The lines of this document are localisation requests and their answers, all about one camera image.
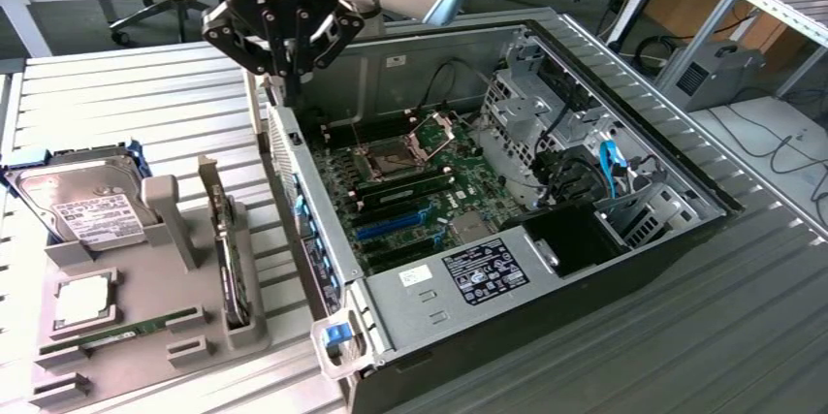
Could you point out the graphics card with metal bracket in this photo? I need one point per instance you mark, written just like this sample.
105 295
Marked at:
222 220

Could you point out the office chair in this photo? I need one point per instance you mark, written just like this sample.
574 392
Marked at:
177 7

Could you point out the thin locking lever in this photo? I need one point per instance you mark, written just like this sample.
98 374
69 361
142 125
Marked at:
354 133

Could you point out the metal socket cover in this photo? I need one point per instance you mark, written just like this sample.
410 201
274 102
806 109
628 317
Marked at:
441 119

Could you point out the CPU socket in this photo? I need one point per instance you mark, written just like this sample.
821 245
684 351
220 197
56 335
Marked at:
388 162

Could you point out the blue disk caddy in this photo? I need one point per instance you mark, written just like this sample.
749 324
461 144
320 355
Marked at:
137 162

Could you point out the silver drive cage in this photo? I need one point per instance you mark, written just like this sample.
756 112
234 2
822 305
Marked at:
517 113

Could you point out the dark RAM stick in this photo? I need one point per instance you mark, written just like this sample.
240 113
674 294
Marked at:
401 192

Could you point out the blue card retention clip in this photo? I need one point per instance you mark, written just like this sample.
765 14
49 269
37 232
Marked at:
326 266
312 230
298 204

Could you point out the green motherboard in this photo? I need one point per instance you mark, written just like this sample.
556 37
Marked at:
478 191

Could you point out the silver hard disk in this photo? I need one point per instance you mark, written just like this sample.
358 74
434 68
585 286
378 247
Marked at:
84 200

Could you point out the silver chipset heatsink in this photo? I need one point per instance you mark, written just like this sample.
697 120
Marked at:
473 226

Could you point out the black expansion slot blue latch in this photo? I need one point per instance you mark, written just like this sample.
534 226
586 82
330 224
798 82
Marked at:
397 245

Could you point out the grey parts rack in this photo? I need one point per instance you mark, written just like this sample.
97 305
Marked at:
148 288

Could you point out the brown wooden cabinet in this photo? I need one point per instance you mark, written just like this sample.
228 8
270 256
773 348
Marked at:
698 2

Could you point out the grey controller box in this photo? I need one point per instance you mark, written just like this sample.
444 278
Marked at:
717 79

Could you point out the silver power supply unit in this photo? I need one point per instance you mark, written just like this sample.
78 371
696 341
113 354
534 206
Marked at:
420 307

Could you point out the CPU chip silver lid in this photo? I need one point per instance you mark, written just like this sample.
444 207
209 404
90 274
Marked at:
80 302

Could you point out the green RAM stick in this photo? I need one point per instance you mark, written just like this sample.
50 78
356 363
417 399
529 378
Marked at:
154 323

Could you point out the silver disk bay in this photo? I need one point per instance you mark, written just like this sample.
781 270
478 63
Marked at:
640 230

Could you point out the blue case latch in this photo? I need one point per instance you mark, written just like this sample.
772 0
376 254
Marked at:
336 335

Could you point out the black open PC case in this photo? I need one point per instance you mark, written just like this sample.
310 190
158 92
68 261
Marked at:
517 346

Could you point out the aluminium slatted frame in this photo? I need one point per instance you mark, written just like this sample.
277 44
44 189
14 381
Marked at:
789 2

